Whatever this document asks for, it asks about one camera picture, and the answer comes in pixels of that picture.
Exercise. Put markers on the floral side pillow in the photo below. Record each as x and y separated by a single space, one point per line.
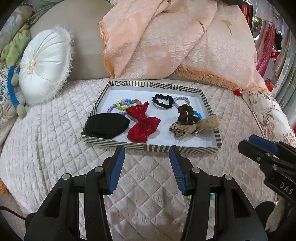
273 123

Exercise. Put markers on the green blue plush toy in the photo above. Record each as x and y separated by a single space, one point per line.
11 53

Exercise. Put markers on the cylindrical embroidered bolster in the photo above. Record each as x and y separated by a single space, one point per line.
19 16

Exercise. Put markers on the embroidered floral pillow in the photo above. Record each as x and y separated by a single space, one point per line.
8 112

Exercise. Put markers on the leopard print bow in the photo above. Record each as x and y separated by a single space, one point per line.
181 130

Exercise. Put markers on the red velvet bow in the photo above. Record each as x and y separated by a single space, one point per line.
144 127

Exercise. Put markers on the brown scrunchie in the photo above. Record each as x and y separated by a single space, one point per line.
187 116

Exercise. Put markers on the round white cushion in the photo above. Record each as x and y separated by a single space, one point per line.
46 65

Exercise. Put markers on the right hand white glove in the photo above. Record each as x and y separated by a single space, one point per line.
276 216

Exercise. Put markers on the black scrunchie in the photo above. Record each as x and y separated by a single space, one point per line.
162 101

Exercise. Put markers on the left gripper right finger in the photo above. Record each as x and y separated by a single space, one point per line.
181 168

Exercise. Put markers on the striped white tray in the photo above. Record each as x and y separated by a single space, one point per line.
162 138

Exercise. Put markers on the beige headboard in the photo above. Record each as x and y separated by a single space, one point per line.
81 19

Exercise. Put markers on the peach fringed blanket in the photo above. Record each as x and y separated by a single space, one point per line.
197 40

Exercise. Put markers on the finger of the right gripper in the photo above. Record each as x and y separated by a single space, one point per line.
263 144
253 152

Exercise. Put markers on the beige quilted bedspread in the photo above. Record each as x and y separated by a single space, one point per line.
147 204

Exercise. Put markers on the black fabric hair accessory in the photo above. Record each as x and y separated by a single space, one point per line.
106 125

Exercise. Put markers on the red small object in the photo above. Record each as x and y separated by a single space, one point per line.
238 92

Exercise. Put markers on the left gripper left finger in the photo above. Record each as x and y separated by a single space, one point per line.
112 169

